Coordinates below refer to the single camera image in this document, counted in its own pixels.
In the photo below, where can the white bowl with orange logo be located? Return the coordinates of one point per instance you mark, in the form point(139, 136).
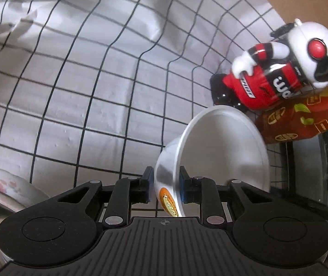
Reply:
point(224, 149)

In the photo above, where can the panda robot toy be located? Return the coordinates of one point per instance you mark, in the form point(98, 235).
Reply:
point(267, 80)

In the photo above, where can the checked white tablecloth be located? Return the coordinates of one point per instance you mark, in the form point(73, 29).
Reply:
point(94, 77)

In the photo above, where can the orange snack bag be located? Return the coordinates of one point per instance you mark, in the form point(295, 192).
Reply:
point(310, 118)

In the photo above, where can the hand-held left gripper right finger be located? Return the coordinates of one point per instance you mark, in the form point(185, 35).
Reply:
point(184, 185)

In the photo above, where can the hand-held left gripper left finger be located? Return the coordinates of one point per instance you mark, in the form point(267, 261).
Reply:
point(149, 182)

